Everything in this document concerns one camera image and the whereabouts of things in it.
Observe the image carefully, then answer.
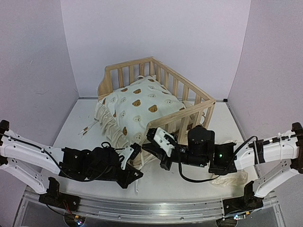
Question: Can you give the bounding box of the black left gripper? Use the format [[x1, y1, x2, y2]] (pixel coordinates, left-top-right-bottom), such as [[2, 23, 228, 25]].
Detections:
[[87, 164, 143, 190]]

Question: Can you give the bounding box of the bear print cream cushion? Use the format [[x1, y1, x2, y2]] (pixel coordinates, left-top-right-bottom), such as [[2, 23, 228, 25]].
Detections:
[[77, 73, 187, 197]]

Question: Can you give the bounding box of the wooden pet bed frame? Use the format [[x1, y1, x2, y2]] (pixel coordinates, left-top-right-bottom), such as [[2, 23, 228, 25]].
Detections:
[[95, 57, 215, 148]]

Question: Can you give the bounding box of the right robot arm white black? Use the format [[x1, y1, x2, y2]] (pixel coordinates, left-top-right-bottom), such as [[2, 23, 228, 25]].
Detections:
[[143, 122, 303, 210]]

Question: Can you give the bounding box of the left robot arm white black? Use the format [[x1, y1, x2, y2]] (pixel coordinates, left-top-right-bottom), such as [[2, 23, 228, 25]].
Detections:
[[0, 120, 143, 207]]

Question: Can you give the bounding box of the small bear print pillow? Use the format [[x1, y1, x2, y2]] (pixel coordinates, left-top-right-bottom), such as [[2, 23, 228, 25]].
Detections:
[[208, 139, 249, 188]]

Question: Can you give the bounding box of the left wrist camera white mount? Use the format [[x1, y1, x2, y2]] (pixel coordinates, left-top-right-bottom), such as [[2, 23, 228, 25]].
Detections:
[[119, 143, 141, 170]]

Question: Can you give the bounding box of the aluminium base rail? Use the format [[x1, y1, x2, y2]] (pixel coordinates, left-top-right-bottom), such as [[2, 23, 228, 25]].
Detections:
[[14, 179, 285, 227]]

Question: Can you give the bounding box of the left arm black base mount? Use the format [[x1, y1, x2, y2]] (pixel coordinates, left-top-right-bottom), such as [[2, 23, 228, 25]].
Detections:
[[37, 177, 80, 212]]

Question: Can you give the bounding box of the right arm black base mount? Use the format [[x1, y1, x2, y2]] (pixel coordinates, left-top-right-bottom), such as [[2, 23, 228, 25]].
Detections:
[[223, 181, 263, 217]]

